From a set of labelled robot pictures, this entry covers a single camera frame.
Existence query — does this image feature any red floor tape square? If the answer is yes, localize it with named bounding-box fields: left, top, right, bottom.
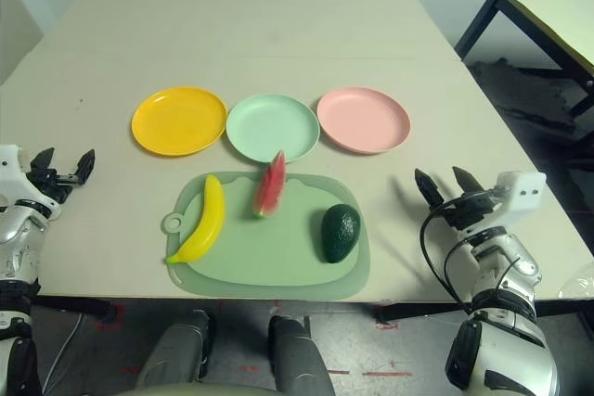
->
left=374, top=310, right=400, bottom=331
left=92, top=302, right=125, bottom=333

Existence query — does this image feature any white floor cable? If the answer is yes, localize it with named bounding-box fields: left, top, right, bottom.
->
left=44, top=312, right=85, bottom=396

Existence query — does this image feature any clear plastic bag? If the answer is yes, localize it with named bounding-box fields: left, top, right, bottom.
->
left=558, top=272, right=594, bottom=300

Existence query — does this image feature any grey robot leg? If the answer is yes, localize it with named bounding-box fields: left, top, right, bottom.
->
left=267, top=314, right=336, bottom=396
left=134, top=309, right=215, bottom=390

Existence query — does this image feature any beige robot torso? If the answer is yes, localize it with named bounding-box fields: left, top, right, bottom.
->
left=110, top=380, right=284, bottom=396

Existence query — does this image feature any dark green toy avocado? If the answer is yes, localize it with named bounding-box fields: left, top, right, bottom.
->
left=321, top=204, right=362, bottom=264

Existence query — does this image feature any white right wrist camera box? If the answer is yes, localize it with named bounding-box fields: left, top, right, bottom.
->
left=489, top=171, right=548, bottom=211

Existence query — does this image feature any yellow toy banana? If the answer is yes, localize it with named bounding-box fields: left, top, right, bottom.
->
left=164, top=173, right=226, bottom=265

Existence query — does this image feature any thin black right gripper cable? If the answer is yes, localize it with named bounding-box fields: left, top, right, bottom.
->
left=444, top=245, right=523, bottom=316

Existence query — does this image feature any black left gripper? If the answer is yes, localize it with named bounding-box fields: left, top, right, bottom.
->
left=25, top=147, right=97, bottom=205

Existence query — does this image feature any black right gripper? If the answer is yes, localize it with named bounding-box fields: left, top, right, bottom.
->
left=414, top=165, right=507, bottom=232

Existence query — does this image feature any green cutting board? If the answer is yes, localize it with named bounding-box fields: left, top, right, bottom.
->
left=161, top=171, right=372, bottom=300

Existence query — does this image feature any black right camera cable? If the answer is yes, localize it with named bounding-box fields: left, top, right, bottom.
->
left=419, top=200, right=474, bottom=316

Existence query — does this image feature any red watermelon slice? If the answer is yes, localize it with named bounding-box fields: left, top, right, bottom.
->
left=252, top=149, right=288, bottom=220

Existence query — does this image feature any pink plastic plate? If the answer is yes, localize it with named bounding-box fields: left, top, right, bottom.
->
left=316, top=86, right=412, bottom=156

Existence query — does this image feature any mint green plastic plate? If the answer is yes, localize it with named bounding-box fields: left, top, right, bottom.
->
left=226, top=93, right=321, bottom=164

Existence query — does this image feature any grey robot left leg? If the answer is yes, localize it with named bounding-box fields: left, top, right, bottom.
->
left=134, top=309, right=215, bottom=390

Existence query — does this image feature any side table with black frame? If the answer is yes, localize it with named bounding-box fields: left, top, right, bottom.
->
left=453, top=0, right=594, bottom=140

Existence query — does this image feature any yellow plastic plate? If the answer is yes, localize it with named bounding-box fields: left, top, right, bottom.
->
left=131, top=85, right=228, bottom=158

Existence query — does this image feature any grey robot right leg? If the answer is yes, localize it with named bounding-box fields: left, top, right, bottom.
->
left=267, top=314, right=336, bottom=396

